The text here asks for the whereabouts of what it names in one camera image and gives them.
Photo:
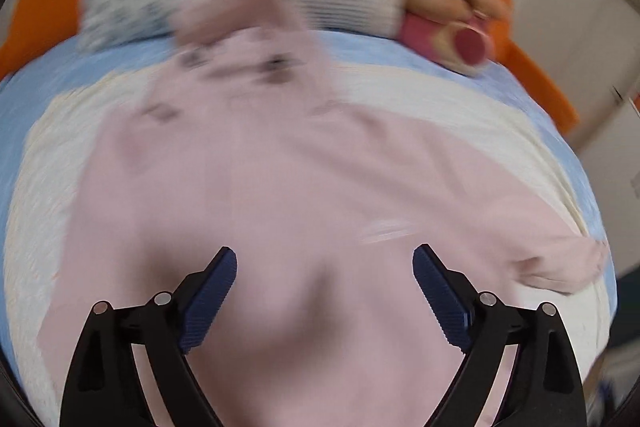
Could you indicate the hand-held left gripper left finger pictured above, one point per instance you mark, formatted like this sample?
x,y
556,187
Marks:
x,y
209,309

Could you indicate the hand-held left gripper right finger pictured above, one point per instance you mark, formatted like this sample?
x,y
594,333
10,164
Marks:
x,y
441,302

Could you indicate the pink shirt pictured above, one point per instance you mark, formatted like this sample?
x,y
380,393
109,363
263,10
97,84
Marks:
x,y
300,182

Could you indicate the cream textured blanket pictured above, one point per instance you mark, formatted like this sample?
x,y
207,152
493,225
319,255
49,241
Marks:
x,y
480,127

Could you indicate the blue bed sheet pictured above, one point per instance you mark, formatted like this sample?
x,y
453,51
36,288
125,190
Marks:
x,y
30,107

